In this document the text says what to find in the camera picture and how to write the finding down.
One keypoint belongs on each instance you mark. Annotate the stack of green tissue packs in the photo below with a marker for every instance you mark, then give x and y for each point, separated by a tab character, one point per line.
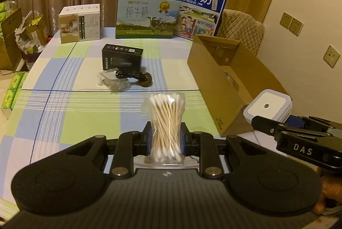
4	10

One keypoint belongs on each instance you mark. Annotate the clear plastic bag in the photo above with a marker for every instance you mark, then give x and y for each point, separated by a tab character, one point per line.
111	82

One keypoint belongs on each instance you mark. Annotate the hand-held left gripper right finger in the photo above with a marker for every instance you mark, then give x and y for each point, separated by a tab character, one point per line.
183	139

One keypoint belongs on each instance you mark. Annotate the small torn cardboard box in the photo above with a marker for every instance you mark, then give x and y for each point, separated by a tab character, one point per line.
38	30

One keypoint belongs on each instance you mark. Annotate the white square night light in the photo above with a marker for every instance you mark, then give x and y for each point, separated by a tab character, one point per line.
267	103

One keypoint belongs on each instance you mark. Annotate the beige wall socket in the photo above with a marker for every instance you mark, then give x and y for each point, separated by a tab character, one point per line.
286	20
296	27
331	56

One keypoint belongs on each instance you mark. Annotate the beige product box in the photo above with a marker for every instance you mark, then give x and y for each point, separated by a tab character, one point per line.
80	23

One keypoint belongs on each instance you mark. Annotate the green milk carton box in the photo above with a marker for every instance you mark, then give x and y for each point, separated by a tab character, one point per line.
144	15

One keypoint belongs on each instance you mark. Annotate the tall brown cardboard box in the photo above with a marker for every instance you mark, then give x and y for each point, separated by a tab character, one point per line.
9	42

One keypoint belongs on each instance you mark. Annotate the person's right hand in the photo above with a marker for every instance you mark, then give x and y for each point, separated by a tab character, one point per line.
330	190

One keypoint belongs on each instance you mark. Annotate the green tissue pack bundle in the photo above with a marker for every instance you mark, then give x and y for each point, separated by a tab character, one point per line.
13	90

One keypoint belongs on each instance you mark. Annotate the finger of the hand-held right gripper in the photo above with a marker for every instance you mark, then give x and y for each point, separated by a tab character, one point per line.
267	126
295	121

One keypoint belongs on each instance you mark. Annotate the black shaver box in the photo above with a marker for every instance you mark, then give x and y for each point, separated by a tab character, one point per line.
121	56

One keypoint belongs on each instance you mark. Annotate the quilted beige chair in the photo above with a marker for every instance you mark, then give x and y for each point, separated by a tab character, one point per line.
245	28

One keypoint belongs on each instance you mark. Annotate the bin with rubbish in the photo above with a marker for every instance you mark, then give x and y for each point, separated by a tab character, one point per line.
24	39

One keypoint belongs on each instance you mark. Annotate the blue milk carton box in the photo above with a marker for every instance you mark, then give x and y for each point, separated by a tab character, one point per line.
200	12

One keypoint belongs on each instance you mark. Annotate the cotton swab bag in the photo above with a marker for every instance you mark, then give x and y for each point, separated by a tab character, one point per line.
164	124

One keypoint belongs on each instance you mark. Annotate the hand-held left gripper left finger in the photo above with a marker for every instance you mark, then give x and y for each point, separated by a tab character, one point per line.
147	139

